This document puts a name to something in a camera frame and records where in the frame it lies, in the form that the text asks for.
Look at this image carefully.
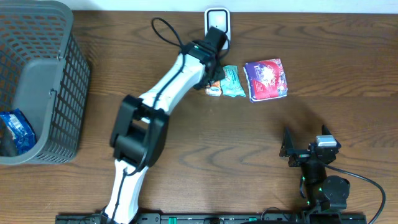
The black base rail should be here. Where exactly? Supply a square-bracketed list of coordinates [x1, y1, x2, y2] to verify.
[55, 213, 366, 224]

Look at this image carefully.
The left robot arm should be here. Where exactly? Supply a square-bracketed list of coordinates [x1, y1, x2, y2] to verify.
[104, 40, 229, 223]

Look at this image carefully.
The blue snack bar wrapper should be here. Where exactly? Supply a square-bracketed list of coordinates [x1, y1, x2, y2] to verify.
[1, 108, 37, 156]

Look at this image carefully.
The teal wet wipes packet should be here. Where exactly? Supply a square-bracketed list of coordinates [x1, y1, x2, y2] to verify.
[220, 65, 246, 97]

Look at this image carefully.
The red purple snack packet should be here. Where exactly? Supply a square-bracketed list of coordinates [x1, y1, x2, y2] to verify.
[243, 58, 288, 103]

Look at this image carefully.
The grey plastic mesh basket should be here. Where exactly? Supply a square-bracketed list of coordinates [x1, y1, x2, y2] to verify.
[1, 1, 91, 166]

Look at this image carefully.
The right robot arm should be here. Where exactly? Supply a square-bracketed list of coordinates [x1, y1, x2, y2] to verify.
[279, 125, 350, 224]

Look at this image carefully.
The orange tissue packet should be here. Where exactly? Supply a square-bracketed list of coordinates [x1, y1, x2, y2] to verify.
[205, 81, 222, 96]

